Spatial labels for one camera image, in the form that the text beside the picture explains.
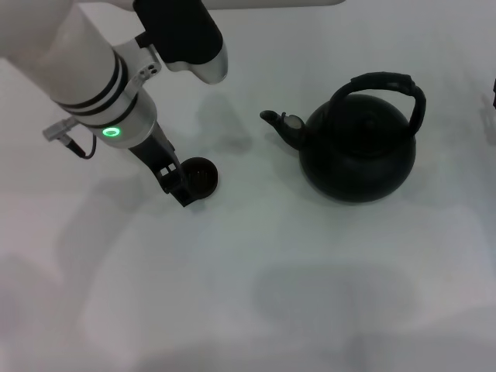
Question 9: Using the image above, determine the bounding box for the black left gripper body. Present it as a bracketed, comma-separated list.
[127, 122, 181, 182]

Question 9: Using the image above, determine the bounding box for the small dark teacup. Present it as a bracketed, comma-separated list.
[181, 156, 220, 202]

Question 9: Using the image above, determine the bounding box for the black round teapot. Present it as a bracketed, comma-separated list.
[258, 71, 425, 204]

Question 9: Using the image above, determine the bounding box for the silver connector plug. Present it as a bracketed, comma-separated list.
[42, 118, 78, 141]

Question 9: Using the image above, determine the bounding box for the thin black cable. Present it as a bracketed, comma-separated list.
[67, 133, 98, 160]

